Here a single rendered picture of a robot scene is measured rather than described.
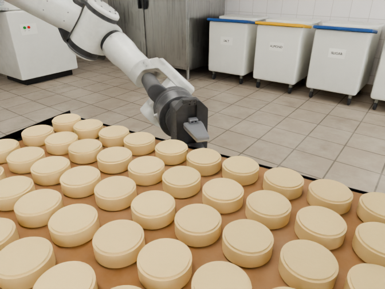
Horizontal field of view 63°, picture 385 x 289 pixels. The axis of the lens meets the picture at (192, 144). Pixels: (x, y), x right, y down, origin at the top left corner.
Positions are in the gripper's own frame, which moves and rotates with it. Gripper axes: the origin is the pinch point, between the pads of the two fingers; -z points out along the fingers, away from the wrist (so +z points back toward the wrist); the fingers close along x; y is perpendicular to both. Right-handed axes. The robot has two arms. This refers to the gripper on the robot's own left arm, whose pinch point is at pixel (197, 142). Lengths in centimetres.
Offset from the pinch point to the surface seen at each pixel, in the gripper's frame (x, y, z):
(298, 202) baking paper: -0.8, 7.8, -17.5
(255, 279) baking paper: -0.8, -2.4, -26.4
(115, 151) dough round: 1.2, -13.1, -1.9
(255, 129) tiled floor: -91, 109, 183
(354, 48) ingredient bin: -33, 222, 214
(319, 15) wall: -10, 240, 299
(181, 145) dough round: 1.2, -3.3, -2.6
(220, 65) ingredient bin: -70, 130, 332
